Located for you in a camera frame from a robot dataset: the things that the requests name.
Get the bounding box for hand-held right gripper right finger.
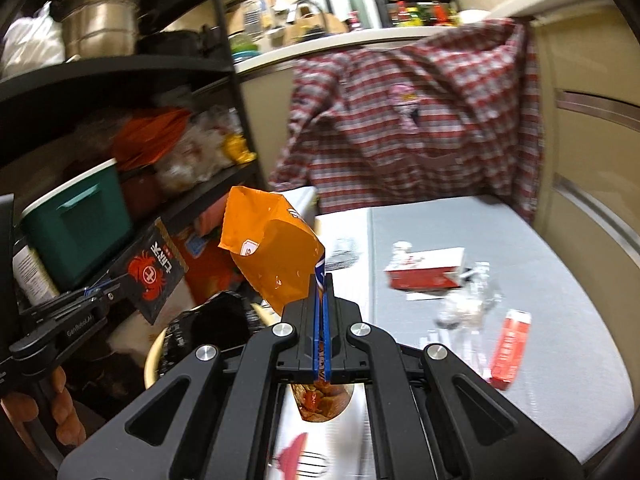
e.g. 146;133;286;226
324;272;586;480

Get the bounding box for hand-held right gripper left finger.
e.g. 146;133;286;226
57;271;326;480

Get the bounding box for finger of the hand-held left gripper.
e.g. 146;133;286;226
9;299;112;367
19;281;123;324

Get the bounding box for black packet with red crab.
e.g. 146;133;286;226
122;217;190;326

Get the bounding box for orange snack bag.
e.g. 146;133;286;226
218;186;353;423

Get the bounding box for beige bin with black liner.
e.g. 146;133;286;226
144;290;286;392

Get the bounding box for person's left hand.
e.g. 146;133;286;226
0;366;87;447

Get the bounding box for white labelled jar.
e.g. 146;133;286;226
12;239;61;307

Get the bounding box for green container with white lid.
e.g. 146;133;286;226
20;159;135;291

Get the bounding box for red and white box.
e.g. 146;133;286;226
384;247;468;291

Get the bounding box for clear plastic wrapper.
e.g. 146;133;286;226
427;327;492;377

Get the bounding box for orange box with blue label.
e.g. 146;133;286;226
172;215;242;306

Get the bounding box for white lidded bin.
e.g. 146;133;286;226
277;186;321;221

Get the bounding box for clear plastic bottle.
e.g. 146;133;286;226
435;261;503;332

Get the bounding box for orange-red plastic bag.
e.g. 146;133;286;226
111;107;193;172

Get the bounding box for small red box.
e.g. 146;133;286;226
488;309;532;391

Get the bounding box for clear plastic bags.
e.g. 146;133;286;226
155;110;246;196

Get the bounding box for red plaid shirt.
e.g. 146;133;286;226
268;17;546;226

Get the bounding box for yellow plastic item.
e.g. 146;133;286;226
222;132;251;164

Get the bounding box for white plastic bag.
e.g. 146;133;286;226
0;2;66;79

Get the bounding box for black shelf rack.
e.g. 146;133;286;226
0;0;268;321

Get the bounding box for metal pot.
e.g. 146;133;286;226
57;0;142;61

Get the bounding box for black pan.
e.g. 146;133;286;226
137;24;228;57

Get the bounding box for green bowl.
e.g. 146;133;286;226
229;32;261;64

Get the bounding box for brown paper bag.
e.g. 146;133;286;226
282;2;347;46

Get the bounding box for rack of condiment bottles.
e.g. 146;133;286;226
381;0;463;28

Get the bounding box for beige kitchen cabinet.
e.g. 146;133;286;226
525;0;640;311

